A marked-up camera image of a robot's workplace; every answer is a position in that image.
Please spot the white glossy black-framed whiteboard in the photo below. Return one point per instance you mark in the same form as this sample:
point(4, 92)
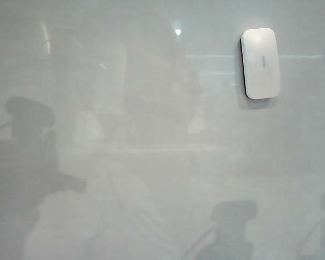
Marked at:
point(124, 162)

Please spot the white rounded whiteboard eraser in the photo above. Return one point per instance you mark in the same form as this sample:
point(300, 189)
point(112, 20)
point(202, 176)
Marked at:
point(260, 62)

